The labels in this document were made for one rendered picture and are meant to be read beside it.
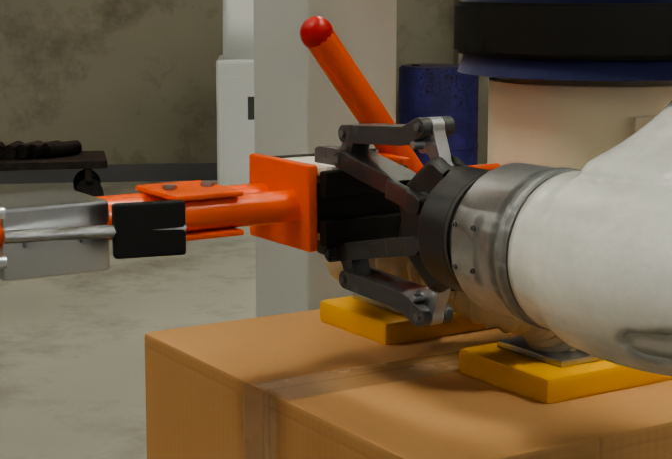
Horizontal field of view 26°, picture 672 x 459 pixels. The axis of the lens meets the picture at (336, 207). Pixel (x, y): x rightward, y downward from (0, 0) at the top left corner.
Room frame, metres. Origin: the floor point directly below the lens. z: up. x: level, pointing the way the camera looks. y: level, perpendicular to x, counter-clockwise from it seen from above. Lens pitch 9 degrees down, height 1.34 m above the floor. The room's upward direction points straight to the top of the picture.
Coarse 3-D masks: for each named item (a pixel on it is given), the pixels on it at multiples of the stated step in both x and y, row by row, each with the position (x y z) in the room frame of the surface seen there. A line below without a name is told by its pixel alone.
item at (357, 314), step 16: (320, 304) 1.18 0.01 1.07; (336, 304) 1.16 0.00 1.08; (352, 304) 1.16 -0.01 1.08; (368, 304) 1.16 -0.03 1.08; (336, 320) 1.16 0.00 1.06; (352, 320) 1.14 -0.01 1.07; (368, 320) 1.12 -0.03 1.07; (384, 320) 1.11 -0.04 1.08; (400, 320) 1.11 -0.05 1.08; (464, 320) 1.14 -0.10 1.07; (368, 336) 1.12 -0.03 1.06; (384, 336) 1.10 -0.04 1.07; (400, 336) 1.10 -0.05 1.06; (416, 336) 1.11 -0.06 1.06; (432, 336) 1.12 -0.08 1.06
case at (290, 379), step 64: (256, 320) 1.18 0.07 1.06; (320, 320) 1.18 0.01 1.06; (192, 384) 1.07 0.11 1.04; (256, 384) 0.99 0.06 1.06; (320, 384) 0.99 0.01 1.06; (384, 384) 0.99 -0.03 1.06; (448, 384) 0.99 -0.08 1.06; (192, 448) 1.07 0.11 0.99; (256, 448) 0.98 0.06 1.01; (320, 448) 0.91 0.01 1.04; (384, 448) 0.85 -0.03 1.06; (448, 448) 0.85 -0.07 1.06; (512, 448) 0.85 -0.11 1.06; (576, 448) 0.86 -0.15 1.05; (640, 448) 0.89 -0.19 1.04
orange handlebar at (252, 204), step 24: (480, 168) 1.11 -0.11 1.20; (144, 192) 0.96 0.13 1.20; (168, 192) 0.93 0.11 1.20; (192, 192) 0.93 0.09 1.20; (216, 192) 0.93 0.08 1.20; (240, 192) 0.94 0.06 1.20; (264, 192) 0.96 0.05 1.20; (288, 192) 0.97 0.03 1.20; (192, 216) 0.92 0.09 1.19; (216, 216) 0.93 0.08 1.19; (240, 216) 0.94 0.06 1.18; (264, 216) 0.95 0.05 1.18; (288, 216) 0.96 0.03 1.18; (0, 240) 0.86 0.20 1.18; (192, 240) 0.93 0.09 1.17
